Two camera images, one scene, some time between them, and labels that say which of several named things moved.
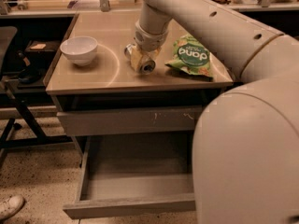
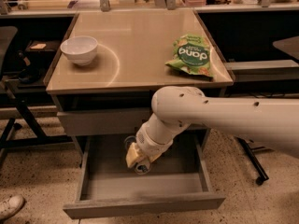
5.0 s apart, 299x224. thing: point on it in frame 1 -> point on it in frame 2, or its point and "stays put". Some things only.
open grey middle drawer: [134, 175] stays put
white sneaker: [11, 206] stays put
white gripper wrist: [149, 42] -> [150, 144]
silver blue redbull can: [139, 62] -> [143, 168]
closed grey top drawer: [129, 120] stays put
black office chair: [7, 35] stays put
